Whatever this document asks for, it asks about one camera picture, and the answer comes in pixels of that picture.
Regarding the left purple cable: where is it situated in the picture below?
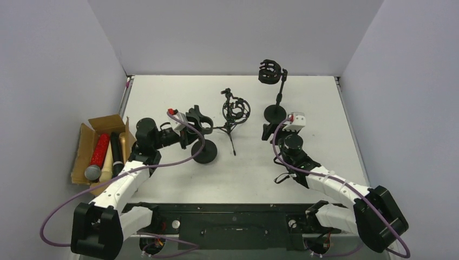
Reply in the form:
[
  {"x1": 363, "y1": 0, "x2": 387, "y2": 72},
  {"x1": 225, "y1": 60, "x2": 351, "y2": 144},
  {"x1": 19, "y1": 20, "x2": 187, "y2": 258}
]
[{"x1": 39, "y1": 111, "x2": 207, "y2": 259}]

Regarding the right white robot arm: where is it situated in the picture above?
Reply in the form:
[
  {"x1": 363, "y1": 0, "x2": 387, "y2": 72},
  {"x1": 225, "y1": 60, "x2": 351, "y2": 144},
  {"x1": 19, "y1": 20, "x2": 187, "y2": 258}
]
[{"x1": 261, "y1": 120, "x2": 411, "y2": 258}]

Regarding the shock mount stand round base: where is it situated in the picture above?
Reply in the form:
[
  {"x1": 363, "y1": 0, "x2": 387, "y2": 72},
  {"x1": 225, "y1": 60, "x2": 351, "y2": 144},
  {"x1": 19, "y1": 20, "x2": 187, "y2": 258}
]
[{"x1": 258, "y1": 59, "x2": 288, "y2": 125}]

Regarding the brown cardboard box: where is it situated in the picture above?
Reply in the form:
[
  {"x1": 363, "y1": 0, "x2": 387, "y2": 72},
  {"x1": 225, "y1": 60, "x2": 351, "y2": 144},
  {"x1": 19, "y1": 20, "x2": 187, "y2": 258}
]
[{"x1": 71, "y1": 114, "x2": 136, "y2": 188}]

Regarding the gold microphone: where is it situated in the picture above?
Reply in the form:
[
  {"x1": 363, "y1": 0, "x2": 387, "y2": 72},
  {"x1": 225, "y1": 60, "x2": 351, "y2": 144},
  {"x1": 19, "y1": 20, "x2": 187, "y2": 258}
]
[{"x1": 119, "y1": 133, "x2": 127, "y2": 164}]

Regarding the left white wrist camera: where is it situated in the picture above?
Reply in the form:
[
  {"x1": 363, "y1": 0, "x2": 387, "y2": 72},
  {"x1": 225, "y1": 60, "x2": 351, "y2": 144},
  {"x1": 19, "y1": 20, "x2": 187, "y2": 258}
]
[{"x1": 167, "y1": 108, "x2": 188, "y2": 135}]

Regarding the grey mesh head microphone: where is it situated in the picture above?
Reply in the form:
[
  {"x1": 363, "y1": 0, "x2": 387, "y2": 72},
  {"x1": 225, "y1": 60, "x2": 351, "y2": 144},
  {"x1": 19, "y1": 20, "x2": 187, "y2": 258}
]
[{"x1": 84, "y1": 165, "x2": 101, "y2": 181}]

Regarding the clip mic stand round base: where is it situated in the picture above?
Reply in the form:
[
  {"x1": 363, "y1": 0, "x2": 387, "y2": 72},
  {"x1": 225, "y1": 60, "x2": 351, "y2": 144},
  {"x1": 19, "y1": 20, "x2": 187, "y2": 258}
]
[{"x1": 186, "y1": 105, "x2": 218, "y2": 164}]

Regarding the tripod shock mount stand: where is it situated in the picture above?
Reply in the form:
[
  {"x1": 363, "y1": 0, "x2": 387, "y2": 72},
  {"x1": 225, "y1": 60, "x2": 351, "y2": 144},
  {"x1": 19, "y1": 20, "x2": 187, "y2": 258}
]
[{"x1": 213, "y1": 88, "x2": 251, "y2": 156}]

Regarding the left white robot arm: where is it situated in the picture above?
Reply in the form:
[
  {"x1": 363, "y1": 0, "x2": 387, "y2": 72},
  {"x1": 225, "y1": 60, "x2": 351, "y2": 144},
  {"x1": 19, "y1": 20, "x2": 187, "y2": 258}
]
[{"x1": 70, "y1": 113, "x2": 205, "y2": 259}]

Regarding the red glitter microphone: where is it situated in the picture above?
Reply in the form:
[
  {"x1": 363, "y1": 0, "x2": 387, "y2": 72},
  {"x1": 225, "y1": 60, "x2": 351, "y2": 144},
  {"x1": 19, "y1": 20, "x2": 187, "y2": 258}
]
[{"x1": 89, "y1": 133, "x2": 110, "y2": 168}]

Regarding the black microphone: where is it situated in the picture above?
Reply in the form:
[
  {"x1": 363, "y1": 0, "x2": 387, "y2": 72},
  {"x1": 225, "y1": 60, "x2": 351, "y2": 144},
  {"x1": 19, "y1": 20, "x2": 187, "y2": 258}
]
[{"x1": 110, "y1": 132, "x2": 124, "y2": 178}]

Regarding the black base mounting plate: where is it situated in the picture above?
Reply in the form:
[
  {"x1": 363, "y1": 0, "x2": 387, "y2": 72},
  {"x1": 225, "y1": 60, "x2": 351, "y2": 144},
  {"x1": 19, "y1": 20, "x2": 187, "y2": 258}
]
[{"x1": 122, "y1": 202, "x2": 331, "y2": 251}]

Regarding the cream microphone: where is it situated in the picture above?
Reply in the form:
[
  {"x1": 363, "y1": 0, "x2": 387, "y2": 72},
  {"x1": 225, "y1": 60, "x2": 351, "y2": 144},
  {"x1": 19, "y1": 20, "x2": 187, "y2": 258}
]
[{"x1": 99, "y1": 144, "x2": 113, "y2": 183}]

